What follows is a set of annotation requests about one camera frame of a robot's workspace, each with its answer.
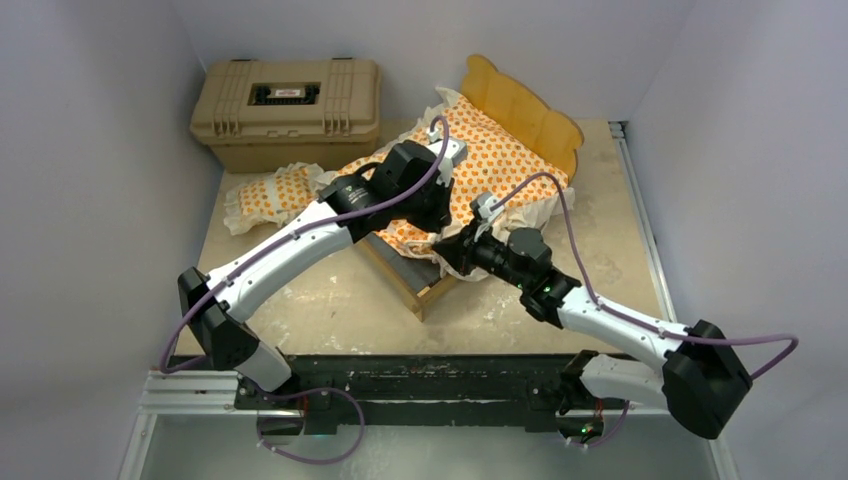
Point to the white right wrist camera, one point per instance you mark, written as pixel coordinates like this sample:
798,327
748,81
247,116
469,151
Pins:
486,209

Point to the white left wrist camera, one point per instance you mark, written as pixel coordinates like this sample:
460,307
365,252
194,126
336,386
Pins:
454,152

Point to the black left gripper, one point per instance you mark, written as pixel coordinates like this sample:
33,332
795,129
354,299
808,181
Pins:
441,216

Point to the orange patterned white blanket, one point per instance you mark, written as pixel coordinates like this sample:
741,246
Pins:
496,162

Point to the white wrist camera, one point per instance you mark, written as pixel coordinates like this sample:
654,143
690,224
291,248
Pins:
454,152
486,209

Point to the small orange patterned pillow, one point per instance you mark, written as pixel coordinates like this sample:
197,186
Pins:
276,198

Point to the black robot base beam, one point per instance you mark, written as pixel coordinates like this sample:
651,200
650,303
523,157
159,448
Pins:
538,393

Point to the tan plastic tool case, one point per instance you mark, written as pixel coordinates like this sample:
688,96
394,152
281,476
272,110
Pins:
258,116

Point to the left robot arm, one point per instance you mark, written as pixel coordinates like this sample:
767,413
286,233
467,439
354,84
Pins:
413,183

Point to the wooden pet bed frame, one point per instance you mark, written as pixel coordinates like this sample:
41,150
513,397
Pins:
550,134

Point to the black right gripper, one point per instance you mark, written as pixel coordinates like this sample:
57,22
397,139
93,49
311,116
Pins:
461,249

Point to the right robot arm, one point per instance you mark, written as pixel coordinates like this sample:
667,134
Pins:
691,371

